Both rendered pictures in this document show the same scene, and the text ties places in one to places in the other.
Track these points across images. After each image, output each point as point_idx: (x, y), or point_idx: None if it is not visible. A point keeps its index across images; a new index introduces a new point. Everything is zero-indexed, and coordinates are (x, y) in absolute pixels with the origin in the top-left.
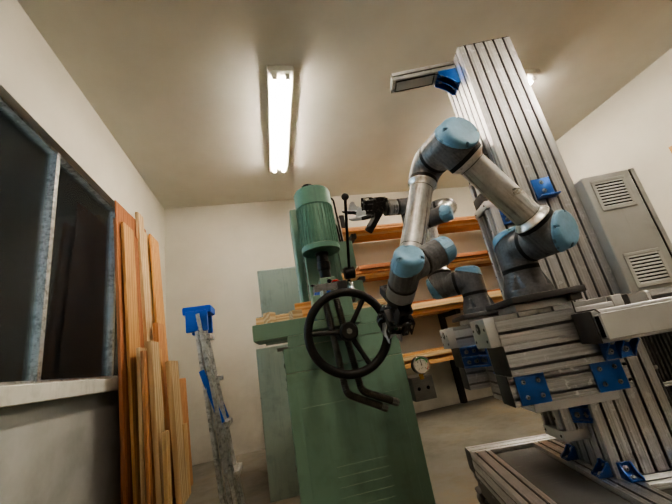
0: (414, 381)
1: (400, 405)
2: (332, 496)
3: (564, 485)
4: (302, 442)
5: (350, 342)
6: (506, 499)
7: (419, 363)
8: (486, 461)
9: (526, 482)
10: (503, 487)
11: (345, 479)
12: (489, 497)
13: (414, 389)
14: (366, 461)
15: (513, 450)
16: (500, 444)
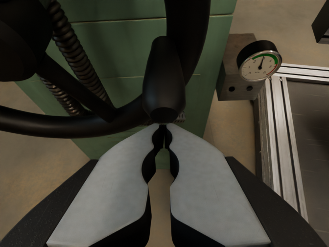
0: (229, 79)
1: (193, 92)
2: (100, 139)
3: (327, 168)
4: (51, 109)
5: (57, 27)
6: (265, 153)
7: (257, 64)
8: (273, 98)
9: (294, 156)
10: (270, 150)
11: (112, 134)
12: (256, 113)
13: (223, 88)
14: (135, 127)
15: (308, 82)
16: (300, 71)
